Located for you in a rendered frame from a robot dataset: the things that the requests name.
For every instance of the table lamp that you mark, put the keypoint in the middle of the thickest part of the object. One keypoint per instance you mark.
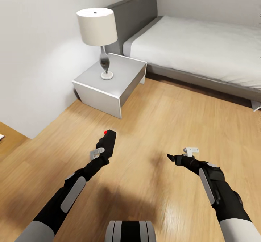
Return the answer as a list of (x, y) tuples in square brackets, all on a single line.
[(98, 28)]

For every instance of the digital camera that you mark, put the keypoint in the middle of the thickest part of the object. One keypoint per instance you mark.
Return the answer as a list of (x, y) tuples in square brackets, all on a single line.
[(107, 142)]

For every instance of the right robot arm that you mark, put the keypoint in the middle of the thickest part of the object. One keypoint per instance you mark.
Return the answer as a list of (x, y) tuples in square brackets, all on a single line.
[(235, 224)]

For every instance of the robot trunk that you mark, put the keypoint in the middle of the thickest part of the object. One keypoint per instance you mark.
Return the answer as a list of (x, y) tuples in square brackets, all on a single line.
[(130, 231)]

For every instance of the bed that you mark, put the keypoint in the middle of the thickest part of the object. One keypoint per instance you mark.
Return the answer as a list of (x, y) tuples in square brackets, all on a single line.
[(219, 56)]

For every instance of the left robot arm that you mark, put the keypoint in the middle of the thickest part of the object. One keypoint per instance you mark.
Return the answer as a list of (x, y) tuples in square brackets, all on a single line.
[(49, 220)]

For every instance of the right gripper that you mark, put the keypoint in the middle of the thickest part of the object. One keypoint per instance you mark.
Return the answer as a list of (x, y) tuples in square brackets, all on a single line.
[(181, 160)]

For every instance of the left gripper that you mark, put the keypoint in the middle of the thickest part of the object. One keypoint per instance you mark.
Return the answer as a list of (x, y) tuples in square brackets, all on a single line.
[(100, 161)]

